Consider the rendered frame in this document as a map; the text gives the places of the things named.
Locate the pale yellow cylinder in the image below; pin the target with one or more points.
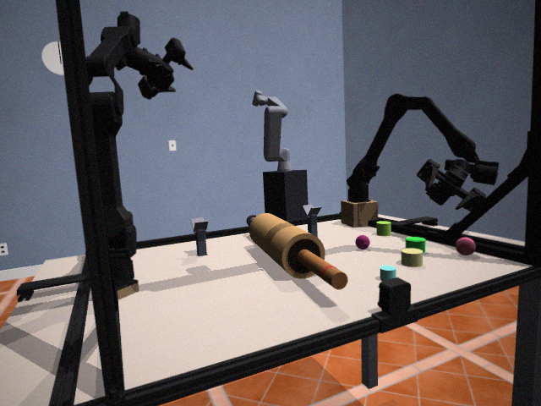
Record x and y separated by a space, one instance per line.
412 257

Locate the small teal cylinder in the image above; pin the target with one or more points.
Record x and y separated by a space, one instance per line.
387 272

